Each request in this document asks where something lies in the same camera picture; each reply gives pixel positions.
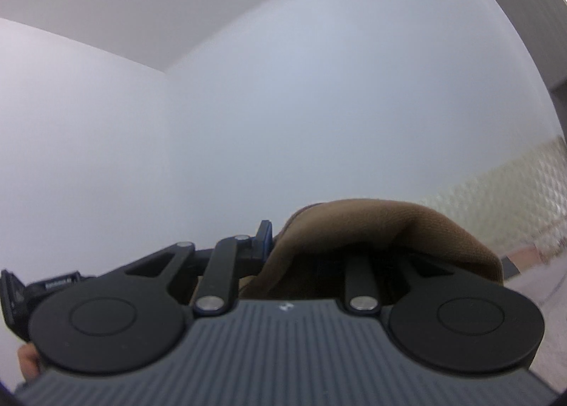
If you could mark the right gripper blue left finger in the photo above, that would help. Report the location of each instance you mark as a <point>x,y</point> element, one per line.
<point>14,305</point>

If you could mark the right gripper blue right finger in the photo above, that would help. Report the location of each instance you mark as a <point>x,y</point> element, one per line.
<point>263,241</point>

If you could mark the brown zip hoodie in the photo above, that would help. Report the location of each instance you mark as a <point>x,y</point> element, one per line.
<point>318,242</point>

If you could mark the person's hand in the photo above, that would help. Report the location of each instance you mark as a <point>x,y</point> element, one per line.
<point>29,362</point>

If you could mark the cream quilted headboard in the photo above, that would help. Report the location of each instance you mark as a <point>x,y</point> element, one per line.
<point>519,203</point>

